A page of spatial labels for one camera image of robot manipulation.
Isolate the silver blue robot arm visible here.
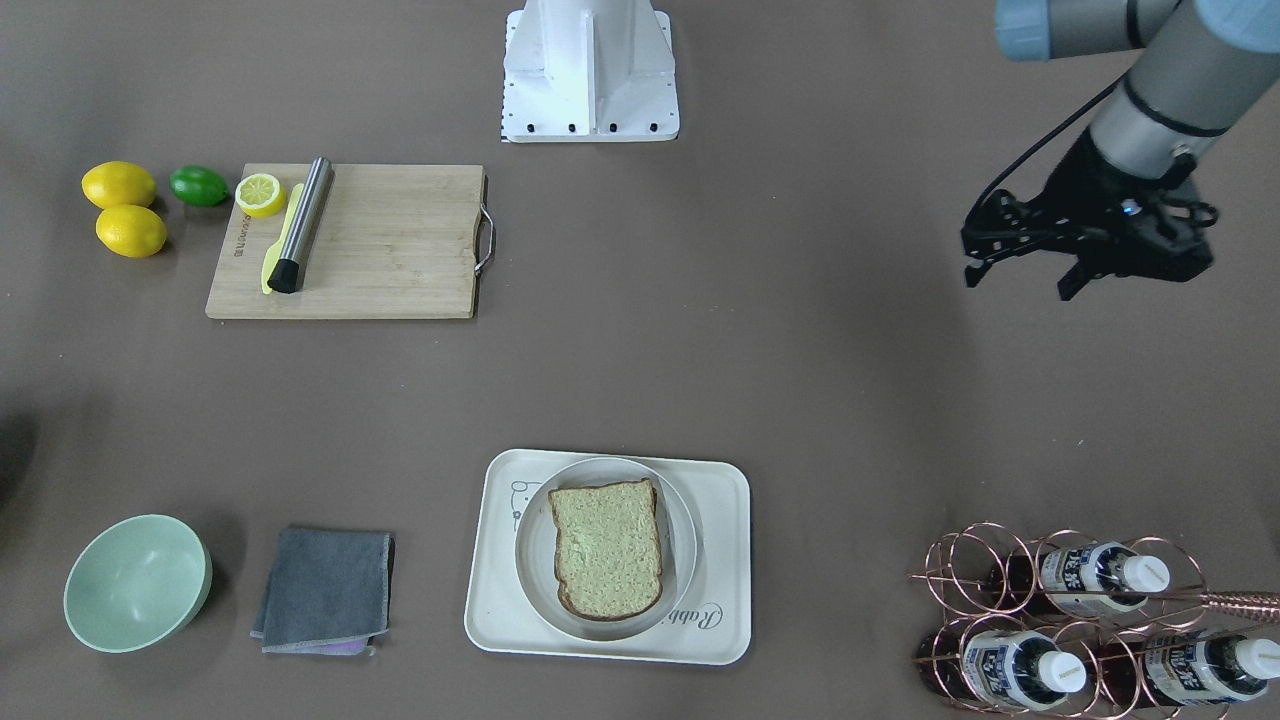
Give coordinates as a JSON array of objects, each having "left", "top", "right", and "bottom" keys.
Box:
[{"left": 961, "top": 1, "right": 1279, "bottom": 301}]

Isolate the mint green bowl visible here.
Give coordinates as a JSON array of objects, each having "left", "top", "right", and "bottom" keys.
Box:
[{"left": 63, "top": 514, "right": 212, "bottom": 653}]

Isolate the tea bottle white cap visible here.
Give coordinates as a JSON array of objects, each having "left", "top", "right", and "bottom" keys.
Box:
[{"left": 986, "top": 541, "right": 1172, "bottom": 618}]

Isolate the white round plate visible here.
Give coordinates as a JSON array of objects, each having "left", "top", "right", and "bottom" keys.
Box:
[{"left": 515, "top": 457, "right": 700, "bottom": 642}]

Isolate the bread slice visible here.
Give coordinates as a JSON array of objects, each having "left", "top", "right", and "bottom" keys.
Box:
[{"left": 549, "top": 477, "right": 663, "bottom": 623}]

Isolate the cream rabbit tray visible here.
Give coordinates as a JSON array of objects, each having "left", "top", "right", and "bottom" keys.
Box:
[{"left": 463, "top": 448, "right": 753, "bottom": 666}]

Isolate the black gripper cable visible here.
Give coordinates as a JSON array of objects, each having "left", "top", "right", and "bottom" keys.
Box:
[{"left": 977, "top": 76, "right": 1126, "bottom": 217}]

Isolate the halved lemon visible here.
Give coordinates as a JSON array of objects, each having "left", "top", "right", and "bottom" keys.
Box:
[{"left": 234, "top": 173, "right": 289, "bottom": 218}]

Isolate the grey folded cloth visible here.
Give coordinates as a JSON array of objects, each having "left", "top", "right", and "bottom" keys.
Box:
[{"left": 250, "top": 527, "right": 396, "bottom": 656}]

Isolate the bamboo cutting board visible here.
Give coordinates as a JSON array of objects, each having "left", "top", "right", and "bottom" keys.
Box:
[{"left": 205, "top": 164, "right": 486, "bottom": 320}]

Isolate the copper wire bottle rack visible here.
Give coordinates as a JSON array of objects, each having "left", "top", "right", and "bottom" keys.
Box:
[{"left": 911, "top": 521, "right": 1277, "bottom": 719}]

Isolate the steel muddler black tip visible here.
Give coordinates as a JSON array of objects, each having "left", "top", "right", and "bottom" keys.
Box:
[{"left": 269, "top": 156, "right": 334, "bottom": 293}]

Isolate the yellow lemon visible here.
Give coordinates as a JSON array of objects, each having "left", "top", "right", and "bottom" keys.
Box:
[
  {"left": 95, "top": 205, "right": 168, "bottom": 258},
  {"left": 81, "top": 161, "right": 157, "bottom": 209}
]

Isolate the yellow plastic knife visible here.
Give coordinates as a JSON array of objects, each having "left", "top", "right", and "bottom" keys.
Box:
[{"left": 260, "top": 183, "right": 305, "bottom": 295}]

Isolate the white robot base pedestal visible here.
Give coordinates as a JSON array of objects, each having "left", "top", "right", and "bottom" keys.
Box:
[{"left": 500, "top": 1, "right": 681, "bottom": 143}]

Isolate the green lime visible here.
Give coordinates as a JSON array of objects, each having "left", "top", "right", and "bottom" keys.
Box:
[{"left": 169, "top": 164, "right": 230, "bottom": 208}]

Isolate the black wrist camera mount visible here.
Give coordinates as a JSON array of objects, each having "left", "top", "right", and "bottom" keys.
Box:
[{"left": 960, "top": 190, "right": 1076, "bottom": 288}]

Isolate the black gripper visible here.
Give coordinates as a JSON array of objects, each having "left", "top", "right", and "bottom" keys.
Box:
[{"left": 1039, "top": 129, "right": 1216, "bottom": 301}]

